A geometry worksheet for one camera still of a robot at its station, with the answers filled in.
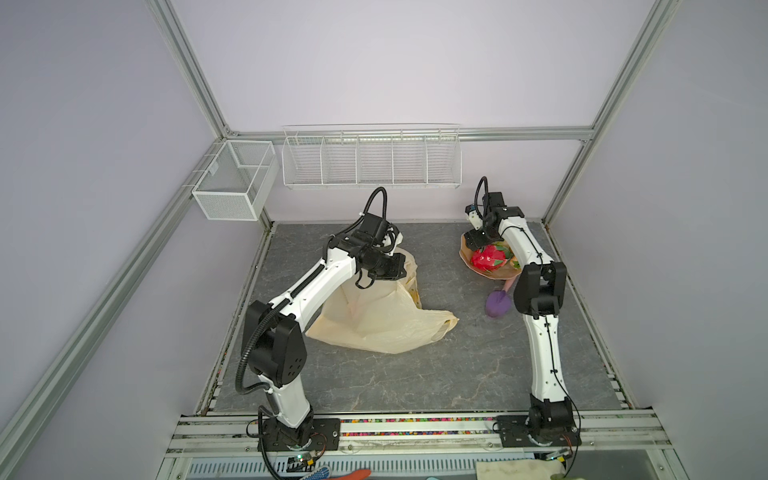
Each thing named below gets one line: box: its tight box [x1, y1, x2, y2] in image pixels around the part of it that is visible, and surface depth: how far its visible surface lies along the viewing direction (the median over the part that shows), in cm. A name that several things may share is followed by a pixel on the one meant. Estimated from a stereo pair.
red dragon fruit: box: [470, 244, 511, 272], surface depth 101 cm
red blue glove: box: [300, 466, 371, 480], surface depth 70 cm
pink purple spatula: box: [486, 278, 515, 317], surface depth 98 cm
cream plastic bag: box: [306, 250, 459, 355], surface depth 82 cm
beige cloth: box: [476, 458, 565, 480], surface depth 70 cm
